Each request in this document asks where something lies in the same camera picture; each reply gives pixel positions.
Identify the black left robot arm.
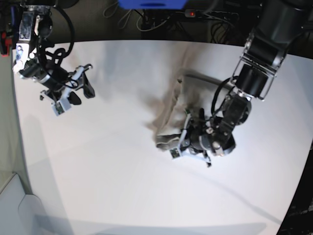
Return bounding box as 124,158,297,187
171,0,313,163

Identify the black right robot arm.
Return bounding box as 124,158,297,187
12,0,95,105

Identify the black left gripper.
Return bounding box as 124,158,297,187
182,108,210,159

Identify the red black clamp tool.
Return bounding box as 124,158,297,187
0,31,13,57

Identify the beige t-shirt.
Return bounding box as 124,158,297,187
144,45,235,154

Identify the black power strip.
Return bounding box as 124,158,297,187
184,9,239,22

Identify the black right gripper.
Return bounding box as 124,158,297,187
43,67,95,105

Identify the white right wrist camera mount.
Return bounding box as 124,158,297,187
40,64,93,116

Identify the blue base camera housing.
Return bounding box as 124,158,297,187
118,0,187,10

